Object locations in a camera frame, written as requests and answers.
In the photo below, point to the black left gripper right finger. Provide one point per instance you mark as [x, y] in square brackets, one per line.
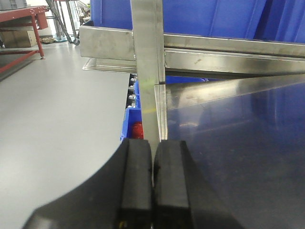
[183, 199]

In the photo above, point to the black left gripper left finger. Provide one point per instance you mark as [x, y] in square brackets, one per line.
[117, 196]

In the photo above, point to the small blue parts bin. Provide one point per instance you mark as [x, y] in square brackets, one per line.
[132, 114]

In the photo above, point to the stainless steel shelf rack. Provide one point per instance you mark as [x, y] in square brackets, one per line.
[239, 104]

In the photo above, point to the large blue plastic bin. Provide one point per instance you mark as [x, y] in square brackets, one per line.
[269, 20]

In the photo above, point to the red cylindrical part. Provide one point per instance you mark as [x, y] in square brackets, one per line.
[137, 130]

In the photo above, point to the white roller track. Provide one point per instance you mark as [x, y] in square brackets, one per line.
[131, 97]

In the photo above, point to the metal wheeled cart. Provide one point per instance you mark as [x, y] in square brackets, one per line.
[68, 16]

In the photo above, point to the brown cardboard box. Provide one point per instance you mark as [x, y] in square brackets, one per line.
[18, 39]

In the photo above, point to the red metal conveyor table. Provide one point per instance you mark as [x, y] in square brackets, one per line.
[23, 19]

